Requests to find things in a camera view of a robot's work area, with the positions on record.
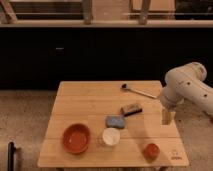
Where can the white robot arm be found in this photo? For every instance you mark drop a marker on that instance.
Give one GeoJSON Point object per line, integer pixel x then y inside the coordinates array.
{"type": "Point", "coordinates": [185, 82]}

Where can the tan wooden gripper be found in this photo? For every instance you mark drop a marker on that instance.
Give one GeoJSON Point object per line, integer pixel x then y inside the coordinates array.
{"type": "Point", "coordinates": [167, 116]}

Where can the wooden block eraser brush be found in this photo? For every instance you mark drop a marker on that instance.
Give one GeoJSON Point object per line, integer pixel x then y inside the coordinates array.
{"type": "Point", "coordinates": [131, 109]}

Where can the wooden folding table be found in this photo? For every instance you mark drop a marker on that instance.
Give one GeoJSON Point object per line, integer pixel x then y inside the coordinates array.
{"type": "Point", "coordinates": [100, 125]}

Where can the red bowl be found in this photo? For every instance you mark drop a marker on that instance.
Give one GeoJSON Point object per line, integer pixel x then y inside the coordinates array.
{"type": "Point", "coordinates": [76, 138]}

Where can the black object at floor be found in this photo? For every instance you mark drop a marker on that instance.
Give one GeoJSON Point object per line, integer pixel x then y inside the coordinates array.
{"type": "Point", "coordinates": [11, 152]}

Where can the blue sponge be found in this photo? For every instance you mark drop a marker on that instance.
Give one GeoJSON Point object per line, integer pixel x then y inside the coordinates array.
{"type": "Point", "coordinates": [115, 122]}

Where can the small red cup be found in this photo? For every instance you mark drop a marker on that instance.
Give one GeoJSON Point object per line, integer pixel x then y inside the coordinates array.
{"type": "Point", "coordinates": [151, 151]}

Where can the wooden railing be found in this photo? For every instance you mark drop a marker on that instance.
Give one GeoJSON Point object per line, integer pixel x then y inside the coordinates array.
{"type": "Point", "coordinates": [107, 13]}

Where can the white cup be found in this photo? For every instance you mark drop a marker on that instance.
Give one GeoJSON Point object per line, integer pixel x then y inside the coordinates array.
{"type": "Point", "coordinates": [111, 136]}

